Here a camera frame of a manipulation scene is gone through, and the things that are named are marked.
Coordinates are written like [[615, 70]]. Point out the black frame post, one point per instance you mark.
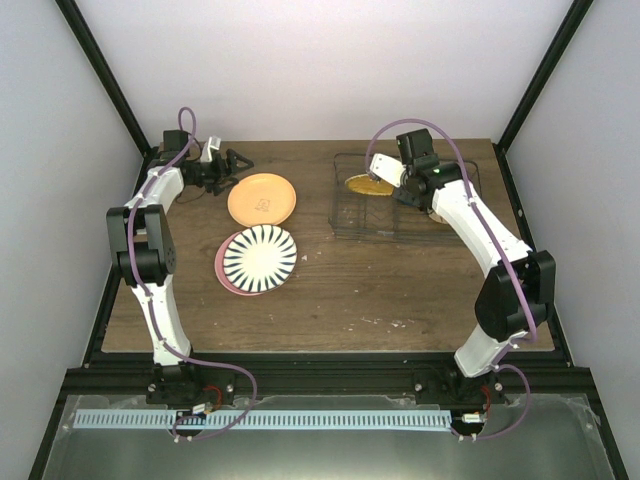
[[93, 53], [562, 38]]

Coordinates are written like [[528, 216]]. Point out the light blue slotted cable duct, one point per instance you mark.
[[343, 420]]

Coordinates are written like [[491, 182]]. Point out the orange plate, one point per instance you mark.
[[263, 198]]

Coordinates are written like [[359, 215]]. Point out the yellow bamboo-pattern plate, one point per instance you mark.
[[363, 184]]

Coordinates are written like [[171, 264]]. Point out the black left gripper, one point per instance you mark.
[[221, 175]]

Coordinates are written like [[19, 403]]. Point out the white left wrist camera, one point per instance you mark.
[[209, 149]]

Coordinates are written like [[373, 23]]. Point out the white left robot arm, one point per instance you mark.
[[144, 255]]

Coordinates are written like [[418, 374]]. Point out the white blue-striped plate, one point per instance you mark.
[[260, 259]]

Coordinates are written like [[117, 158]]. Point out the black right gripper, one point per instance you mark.
[[417, 200]]

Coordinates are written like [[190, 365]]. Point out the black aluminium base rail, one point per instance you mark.
[[429, 378]]

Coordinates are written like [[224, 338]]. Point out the black frame post right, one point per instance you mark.
[[562, 38]]

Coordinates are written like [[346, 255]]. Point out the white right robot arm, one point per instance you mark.
[[518, 292]]

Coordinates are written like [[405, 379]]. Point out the black frame post left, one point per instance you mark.
[[93, 53]]

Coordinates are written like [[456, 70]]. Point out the cream ceramic bowl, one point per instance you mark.
[[437, 218]]

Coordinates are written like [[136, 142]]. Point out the grey wire dish rack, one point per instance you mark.
[[356, 216]]

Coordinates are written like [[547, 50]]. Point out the pink plate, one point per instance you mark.
[[219, 270]]

